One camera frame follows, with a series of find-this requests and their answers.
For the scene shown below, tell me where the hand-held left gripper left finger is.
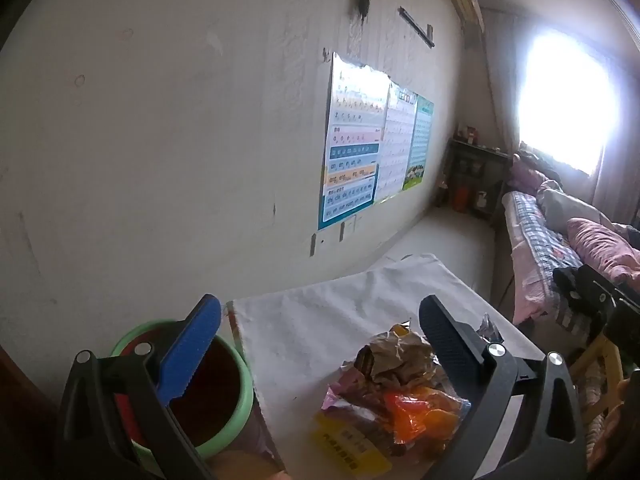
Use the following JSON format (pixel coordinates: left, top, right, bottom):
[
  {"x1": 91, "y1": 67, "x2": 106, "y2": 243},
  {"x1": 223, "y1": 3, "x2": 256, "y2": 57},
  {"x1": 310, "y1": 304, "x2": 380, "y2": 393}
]
[{"x1": 54, "y1": 293, "x2": 222, "y2": 480}]

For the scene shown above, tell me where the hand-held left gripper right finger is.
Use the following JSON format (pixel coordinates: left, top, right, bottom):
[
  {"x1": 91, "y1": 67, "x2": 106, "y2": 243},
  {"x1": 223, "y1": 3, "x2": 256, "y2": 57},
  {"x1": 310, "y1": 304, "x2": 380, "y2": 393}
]
[{"x1": 418, "y1": 294, "x2": 587, "y2": 480}]

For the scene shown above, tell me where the dark blue foil wrapper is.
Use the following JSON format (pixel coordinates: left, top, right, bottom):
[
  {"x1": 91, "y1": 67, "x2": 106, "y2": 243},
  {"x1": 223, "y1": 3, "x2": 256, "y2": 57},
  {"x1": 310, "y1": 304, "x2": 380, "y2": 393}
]
[{"x1": 475, "y1": 314, "x2": 505, "y2": 345}]

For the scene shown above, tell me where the red bin with green rim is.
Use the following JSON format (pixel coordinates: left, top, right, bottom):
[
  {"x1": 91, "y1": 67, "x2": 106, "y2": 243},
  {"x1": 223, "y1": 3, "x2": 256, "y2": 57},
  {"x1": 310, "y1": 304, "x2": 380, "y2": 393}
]
[{"x1": 110, "y1": 320, "x2": 258, "y2": 471}]

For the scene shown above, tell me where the crushed beige snack box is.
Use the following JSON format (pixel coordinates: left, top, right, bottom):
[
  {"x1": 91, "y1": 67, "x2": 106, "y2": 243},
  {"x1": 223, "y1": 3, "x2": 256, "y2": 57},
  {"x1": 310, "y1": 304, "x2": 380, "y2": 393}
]
[{"x1": 356, "y1": 329, "x2": 436, "y2": 392}]

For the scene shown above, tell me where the orange wrapper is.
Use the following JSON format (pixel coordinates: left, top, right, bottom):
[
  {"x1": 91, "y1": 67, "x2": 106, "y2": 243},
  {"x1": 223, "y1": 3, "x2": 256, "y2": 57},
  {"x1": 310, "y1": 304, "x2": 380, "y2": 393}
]
[{"x1": 382, "y1": 385, "x2": 472, "y2": 447}]

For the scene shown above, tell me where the yellow label packet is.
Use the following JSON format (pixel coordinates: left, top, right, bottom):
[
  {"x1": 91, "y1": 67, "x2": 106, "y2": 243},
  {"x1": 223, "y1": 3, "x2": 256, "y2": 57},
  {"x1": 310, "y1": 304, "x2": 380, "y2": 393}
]
[{"x1": 314, "y1": 411, "x2": 393, "y2": 476}]

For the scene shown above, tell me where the black cloth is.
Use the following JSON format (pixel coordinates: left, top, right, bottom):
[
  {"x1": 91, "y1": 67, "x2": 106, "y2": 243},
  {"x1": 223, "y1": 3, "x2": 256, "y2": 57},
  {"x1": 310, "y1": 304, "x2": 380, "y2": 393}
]
[{"x1": 552, "y1": 266, "x2": 583, "y2": 306}]

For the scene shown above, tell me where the yellow chair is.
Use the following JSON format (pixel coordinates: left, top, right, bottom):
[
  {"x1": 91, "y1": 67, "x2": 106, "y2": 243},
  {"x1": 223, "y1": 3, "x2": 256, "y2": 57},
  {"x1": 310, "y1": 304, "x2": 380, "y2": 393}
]
[{"x1": 570, "y1": 332, "x2": 640, "y2": 461}]

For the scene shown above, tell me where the pink bed sheet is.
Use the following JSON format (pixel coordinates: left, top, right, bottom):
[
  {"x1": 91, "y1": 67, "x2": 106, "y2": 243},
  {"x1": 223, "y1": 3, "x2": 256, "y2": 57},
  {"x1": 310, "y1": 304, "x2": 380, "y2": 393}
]
[{"x1": 505, "y1": 230, "x2": 556, "y2": 323}]

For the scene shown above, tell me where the grey quilt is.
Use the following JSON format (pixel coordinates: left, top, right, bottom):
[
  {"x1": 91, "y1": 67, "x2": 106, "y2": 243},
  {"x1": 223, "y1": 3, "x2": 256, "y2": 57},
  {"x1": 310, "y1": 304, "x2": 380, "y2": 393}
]
[{"x1": 537, "y1": 180, "x2": 616, "y2": 226}]

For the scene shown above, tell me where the curtain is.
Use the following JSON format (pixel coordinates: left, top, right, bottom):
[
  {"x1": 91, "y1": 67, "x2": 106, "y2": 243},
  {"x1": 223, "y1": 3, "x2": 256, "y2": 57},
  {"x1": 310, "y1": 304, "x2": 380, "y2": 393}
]
[{"x1": 592, "y1": 135, "x2": 640, "y2": 226}]

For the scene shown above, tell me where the white table cloth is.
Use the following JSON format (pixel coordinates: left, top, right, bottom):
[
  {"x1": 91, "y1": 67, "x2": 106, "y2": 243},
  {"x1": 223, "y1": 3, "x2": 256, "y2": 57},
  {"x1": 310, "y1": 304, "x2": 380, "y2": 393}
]
[{"x1": 227, "y1": 254, "x2": 546, "y2": 480}]

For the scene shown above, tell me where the purple pillow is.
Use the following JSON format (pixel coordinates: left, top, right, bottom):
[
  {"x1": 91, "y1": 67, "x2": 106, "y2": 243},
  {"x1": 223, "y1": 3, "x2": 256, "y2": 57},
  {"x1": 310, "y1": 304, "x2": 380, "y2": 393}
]
[{"x1": 510, "y1": 155, "x2": 548, "y2": 188}]

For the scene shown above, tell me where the dark shelf cabinet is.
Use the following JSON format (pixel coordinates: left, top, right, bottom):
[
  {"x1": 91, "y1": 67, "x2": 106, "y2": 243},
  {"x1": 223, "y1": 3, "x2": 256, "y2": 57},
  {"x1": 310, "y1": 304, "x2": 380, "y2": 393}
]
[{"x1": 440, "y1": 137, "x2": 511, "y2": 221}]

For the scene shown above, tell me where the bright window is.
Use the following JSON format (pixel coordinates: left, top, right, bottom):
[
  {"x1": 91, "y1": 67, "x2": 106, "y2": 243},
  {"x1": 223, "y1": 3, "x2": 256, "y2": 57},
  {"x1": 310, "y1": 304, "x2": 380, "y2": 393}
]
[{"x1": 517, "y1": 30, "x2": 621, "y2": 176}]

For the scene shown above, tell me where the white chart wall poster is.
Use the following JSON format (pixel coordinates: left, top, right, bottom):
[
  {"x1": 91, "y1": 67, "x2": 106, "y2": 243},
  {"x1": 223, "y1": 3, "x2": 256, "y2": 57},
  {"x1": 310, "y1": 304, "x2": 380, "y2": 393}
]
[{"x1": 374, "y1": 82, "x2": 418, "y2": 206}]

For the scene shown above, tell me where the blue alphabet wall poster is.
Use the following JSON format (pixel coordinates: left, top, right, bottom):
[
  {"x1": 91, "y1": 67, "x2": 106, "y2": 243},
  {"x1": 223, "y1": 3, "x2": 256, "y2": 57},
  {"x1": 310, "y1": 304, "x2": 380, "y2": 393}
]
[{"x1": 317, "y1": 52, "x2": 391, "y2": 231}]

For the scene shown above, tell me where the green chart wall poster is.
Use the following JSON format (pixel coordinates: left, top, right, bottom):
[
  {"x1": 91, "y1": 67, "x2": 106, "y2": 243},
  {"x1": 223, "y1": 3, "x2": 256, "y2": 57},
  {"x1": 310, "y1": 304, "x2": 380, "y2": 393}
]
[{"x1": 402, "y1": 95, "x2": 435, "y2": 191}]

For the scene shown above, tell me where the black wall bar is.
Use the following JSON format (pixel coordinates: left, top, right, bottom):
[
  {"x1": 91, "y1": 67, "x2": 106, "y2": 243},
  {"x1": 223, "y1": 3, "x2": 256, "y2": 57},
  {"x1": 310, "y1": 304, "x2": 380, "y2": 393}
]
[{"x1": 398, "y1": 6, "x2": 435, "y2": 48}]

